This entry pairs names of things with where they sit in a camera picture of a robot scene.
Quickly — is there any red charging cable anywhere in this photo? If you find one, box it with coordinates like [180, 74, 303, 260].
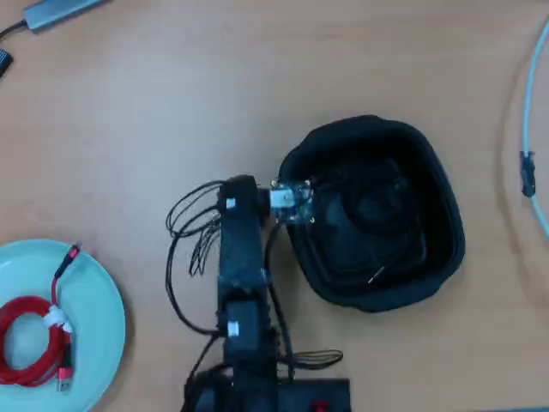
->
[0, 239, 83, 395]

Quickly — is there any white cable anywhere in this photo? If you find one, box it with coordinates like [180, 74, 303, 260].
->
[520, 16, 549, 239]

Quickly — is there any black cable clip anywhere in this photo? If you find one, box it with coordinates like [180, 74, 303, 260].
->
[519, 149, 537, 197]

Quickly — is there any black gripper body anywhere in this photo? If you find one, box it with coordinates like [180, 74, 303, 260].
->
[256, 187, 281, 223]

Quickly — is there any grey USB hub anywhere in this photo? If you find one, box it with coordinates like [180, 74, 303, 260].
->
[21, 0, 113, 33]

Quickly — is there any black hub cable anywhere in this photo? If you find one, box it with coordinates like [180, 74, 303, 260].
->
[0, 19, 27, 42]

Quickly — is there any black camera cable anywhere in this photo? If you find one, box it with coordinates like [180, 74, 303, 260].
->
[262, 221, 298, 383]

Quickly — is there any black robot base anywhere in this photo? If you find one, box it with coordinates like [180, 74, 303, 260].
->
[186, 364, 353, 412]

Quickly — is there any black square bowl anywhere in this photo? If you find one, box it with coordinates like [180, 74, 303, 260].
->
[277, 114, 467, 313]

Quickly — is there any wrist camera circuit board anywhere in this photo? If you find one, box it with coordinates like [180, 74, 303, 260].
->
[268, 179, 317, 225]

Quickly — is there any light blue plate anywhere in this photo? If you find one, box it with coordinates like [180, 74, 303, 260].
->
[0, 239, 128, 412]

